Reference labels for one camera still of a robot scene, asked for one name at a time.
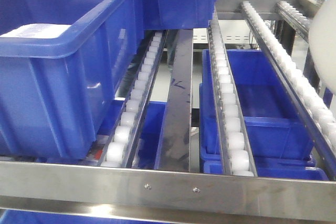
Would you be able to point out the blue bin lower right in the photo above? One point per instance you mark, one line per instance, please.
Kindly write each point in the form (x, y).
(273, 127)

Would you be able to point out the blue bin lower left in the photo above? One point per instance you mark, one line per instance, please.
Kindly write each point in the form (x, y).
(148, 142)

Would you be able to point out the white roller track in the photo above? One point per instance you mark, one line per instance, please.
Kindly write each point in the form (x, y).
(236, 154)
(317, 118)
(121, 145)

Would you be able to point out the middle white roller track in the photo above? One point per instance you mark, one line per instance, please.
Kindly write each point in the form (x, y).
(236, 154)

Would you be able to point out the far right roller track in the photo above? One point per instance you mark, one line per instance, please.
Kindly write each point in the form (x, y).
(299, 22)

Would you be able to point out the large blue bin front left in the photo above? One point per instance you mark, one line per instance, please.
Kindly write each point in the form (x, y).
(55, 92)

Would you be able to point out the steel centre divider rail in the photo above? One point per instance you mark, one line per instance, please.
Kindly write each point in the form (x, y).
(173, 153)

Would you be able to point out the right white roller track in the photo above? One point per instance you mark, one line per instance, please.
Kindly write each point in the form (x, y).
(317, 118)

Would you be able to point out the white label in bin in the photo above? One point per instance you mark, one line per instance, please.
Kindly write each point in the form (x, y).
(37, 30)

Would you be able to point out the white rounded robot cover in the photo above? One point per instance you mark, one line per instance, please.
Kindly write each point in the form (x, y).
(322, 45)

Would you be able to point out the stainless steel shelf rack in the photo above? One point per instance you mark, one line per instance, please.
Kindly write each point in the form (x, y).
(158, 195)

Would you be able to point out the blue bin bottom right front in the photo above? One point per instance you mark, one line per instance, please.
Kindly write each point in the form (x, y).
(288, 168)

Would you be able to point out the left white roller track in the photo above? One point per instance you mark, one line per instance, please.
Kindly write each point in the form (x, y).
(121, 145)

